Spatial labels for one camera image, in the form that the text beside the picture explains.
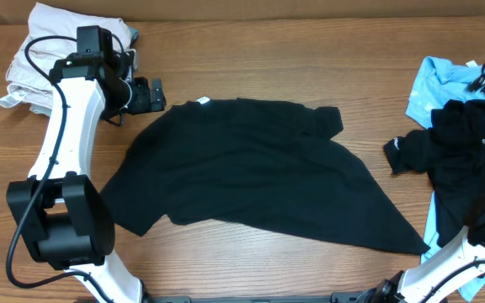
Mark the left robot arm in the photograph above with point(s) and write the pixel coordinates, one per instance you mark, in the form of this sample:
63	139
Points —
60	215

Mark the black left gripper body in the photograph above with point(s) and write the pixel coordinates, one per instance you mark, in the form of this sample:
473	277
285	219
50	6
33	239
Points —
150	98

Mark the black printed t-shirt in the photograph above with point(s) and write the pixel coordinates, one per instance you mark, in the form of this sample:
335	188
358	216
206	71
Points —
452	153

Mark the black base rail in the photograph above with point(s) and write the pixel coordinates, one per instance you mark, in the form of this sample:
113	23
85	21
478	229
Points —
337	297

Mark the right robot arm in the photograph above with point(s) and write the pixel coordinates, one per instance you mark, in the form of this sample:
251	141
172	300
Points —
458	262

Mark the folded beige pants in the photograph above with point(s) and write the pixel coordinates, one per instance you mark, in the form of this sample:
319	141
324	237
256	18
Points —
48	41

